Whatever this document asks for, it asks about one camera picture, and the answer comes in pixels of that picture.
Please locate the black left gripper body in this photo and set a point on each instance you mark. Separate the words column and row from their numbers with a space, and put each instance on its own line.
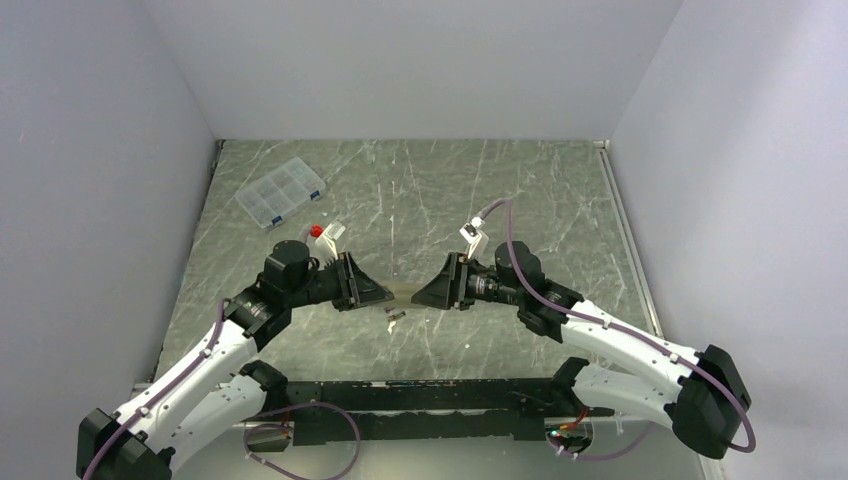
column 346, row 297

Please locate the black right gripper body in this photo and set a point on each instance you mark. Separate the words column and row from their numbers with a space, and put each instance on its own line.
column 463, row 272

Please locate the clear plastic organizer box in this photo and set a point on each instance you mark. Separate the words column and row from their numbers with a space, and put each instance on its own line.
column 273, row 198

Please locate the white remote control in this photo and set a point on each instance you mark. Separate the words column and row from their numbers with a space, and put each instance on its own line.
column 404, row 291

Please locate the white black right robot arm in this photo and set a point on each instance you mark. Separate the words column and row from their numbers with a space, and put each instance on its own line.
column 698, row 395

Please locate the aluminium frame rail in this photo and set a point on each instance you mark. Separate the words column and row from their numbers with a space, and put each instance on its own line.
column 645, row 296

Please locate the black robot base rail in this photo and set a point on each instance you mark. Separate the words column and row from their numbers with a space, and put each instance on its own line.
column 522, row 409

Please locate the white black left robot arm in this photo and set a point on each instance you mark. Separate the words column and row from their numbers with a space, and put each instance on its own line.
column 220, row 381

